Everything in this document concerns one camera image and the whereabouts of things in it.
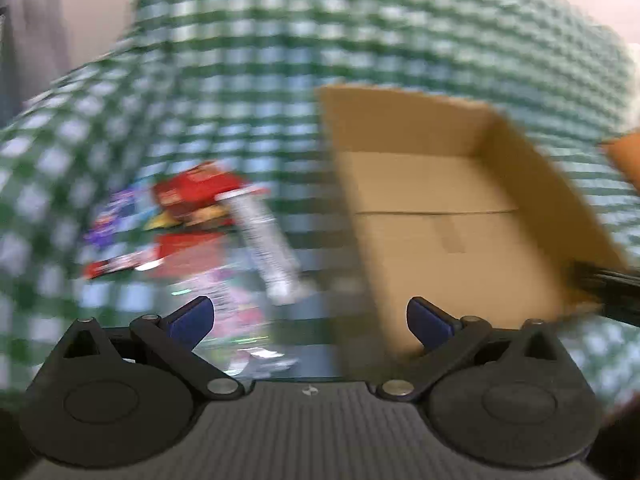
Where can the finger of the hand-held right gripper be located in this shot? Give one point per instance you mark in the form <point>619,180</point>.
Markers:
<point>615,275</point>

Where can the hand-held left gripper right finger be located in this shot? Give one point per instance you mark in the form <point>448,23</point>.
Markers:
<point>427,322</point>

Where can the grey curtain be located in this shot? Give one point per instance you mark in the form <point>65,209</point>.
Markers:
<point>30,35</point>

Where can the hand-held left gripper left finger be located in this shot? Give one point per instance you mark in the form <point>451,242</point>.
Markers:
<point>192,322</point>

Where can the brown cardboard box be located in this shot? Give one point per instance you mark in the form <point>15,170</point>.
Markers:
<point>425,185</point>

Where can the green white checkered tablecloth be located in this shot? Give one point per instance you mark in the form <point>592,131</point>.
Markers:
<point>250,60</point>

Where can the purple snack packet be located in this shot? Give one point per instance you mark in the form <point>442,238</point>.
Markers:
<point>112,217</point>
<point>235,305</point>

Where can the orange cushion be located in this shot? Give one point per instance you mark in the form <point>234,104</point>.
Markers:
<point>625,157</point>

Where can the large red snack packet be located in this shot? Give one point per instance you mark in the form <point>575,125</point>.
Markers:
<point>200,187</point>

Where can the light blue wafer packet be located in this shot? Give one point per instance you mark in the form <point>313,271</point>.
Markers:
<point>265,245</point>

